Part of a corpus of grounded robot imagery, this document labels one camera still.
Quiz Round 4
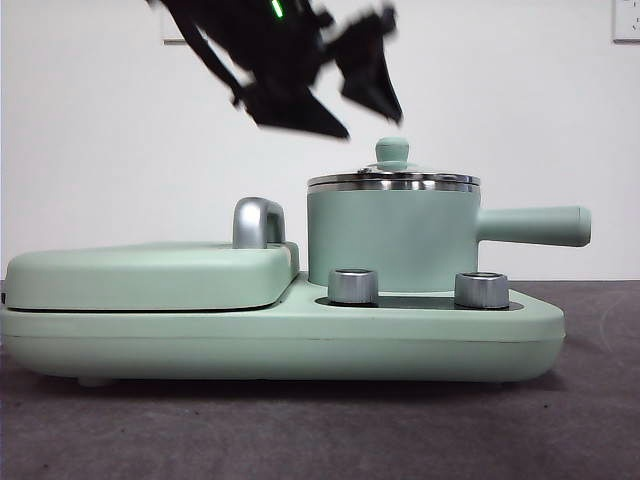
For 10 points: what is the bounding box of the glass lid with green knob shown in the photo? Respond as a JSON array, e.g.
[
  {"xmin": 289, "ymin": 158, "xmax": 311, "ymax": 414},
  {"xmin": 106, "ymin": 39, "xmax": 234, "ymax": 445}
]
[{"xmin": 306, "ymin": 137, "xmax": 482, "ymax": 193}]

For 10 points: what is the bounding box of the silver control knob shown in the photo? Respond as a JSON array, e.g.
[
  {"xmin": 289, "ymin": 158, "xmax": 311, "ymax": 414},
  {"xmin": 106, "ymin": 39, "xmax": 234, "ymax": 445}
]
[
  {"xmin": 327, "ymin": 267, "xmax": 380, "ymax": 305},
  {"xmin": 453, "ymin": 271, "xmax": 510, "ymax": 309}
]

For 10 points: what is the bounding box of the mint green cooker base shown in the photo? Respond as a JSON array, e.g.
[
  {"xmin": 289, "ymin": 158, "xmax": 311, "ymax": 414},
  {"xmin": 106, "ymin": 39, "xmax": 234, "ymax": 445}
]
[{"xmin": 0, "ymin": 269, "xmax": 567, "ymax": 389}]

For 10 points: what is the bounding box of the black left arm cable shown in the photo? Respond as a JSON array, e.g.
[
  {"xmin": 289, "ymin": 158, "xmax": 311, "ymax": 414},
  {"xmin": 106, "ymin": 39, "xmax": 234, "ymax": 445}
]
[{"xmin": 164, "ymin": 9, "xmax": 251, "ymax": 107}]

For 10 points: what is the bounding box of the silver grill cover handle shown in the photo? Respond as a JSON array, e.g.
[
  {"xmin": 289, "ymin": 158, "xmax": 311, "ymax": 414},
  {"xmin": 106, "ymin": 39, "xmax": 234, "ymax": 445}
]
[{"xmin": 231, "ymin": 197, "xmax": 287, "ymax": 250}]

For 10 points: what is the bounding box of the mint green pot with handle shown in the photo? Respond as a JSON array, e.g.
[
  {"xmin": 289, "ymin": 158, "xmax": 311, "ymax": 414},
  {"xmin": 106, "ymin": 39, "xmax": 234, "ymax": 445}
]
[{"xmin": 306, "ymin": 183, "xmax": 593, "ymax": 296}]

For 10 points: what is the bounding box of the white wall socket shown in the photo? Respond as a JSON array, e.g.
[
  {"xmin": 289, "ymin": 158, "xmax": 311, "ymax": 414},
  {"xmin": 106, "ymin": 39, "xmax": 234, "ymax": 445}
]
[
  {"xmin": 160, "ymin": 9, "xmax": 190, "ymax": 45},
  {"xmin": 612, "ymin": 0, "xmax": 640, "ymax": 43}
]

